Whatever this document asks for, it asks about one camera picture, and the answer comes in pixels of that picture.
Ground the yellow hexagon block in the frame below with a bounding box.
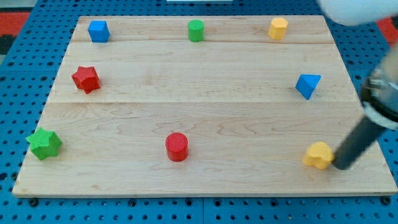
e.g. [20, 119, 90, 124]
[268, 17, 289, 40]

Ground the green star block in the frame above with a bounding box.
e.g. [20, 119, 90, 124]
[25, 128, 62, 161]

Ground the green cylinder block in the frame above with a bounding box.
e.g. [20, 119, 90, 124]
[188, 19, 205, 42]

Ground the yellow heart block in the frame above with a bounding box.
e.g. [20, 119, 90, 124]
[302, 141, 335, 170]

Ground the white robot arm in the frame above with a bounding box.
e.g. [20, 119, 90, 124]
[317, 0, 397, 170]

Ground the red star block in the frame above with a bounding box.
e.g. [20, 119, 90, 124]
[72, 66, 101, 94]

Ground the blue triangle block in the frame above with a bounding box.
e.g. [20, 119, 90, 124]
[295, 74, 322, 100]

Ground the red cylinder block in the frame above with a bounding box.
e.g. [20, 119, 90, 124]
[165, 133, 188, 162]

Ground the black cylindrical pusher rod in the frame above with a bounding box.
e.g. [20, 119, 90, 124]
[333, 116, 386, 170]

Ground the wooden board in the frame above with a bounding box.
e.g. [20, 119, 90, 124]
[12, 16, 397, 198]

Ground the blue cube block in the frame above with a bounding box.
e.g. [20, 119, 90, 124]
[88, 21, 110, 43]

